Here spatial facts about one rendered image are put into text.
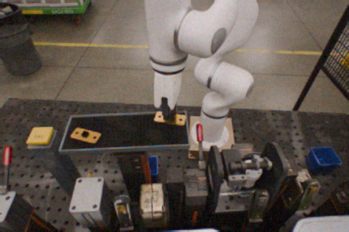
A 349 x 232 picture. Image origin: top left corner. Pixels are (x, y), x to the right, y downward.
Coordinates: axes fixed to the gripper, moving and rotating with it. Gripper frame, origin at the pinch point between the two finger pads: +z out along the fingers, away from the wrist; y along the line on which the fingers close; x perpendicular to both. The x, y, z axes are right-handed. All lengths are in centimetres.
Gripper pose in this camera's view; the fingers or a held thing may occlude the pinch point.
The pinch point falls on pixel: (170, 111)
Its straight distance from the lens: 62.5
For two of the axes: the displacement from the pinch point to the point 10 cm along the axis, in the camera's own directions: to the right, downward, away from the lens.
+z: 0.0, 6.8, 7.3
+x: 9.8, 1.5, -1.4
